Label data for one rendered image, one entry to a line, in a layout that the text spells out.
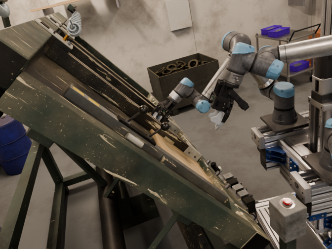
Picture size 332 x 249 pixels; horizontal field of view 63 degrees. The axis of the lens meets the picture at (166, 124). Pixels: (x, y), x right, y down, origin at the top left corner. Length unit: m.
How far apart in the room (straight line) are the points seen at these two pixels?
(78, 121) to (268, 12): 5.31
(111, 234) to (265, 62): 1.26
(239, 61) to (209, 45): 4.49
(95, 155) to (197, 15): 4.75
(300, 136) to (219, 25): 3.98
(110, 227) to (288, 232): 0.99
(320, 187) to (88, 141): 1.07
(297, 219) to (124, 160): 0.88
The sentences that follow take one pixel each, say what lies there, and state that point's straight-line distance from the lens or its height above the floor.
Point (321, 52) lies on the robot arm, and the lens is 1.22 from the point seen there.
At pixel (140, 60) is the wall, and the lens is 5.42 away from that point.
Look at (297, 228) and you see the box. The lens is 1.49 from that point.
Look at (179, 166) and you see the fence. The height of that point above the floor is 1.20.
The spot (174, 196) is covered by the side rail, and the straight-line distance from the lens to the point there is 1.02.
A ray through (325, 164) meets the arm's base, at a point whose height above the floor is 1.07.
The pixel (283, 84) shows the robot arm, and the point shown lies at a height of 1.27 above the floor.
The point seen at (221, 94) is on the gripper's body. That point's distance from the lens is 1.12.
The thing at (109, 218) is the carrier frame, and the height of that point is 0.72.
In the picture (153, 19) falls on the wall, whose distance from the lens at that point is 5.32.
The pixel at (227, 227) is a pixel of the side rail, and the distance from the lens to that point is 1.23.
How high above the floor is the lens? 1.93
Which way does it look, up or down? 27 degrees down
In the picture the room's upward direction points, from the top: 13 degrees counter-clockwise
